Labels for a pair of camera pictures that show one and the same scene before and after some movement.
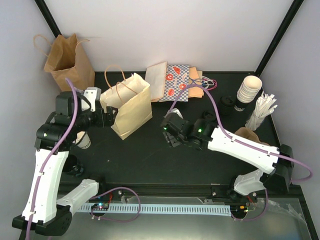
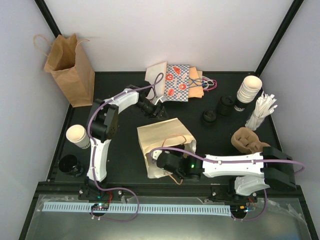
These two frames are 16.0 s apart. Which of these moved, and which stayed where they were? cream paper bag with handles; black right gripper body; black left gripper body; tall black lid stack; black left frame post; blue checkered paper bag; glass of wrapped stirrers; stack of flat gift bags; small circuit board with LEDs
Moved: cream paper bag with handles; black left gripper body; black right gripper body
Stayed: stack of flat gift bags; tall black lid stack; glass of wrapped stirrers; blue checkered paper bag; black left frame post; small circuit board with LEDs
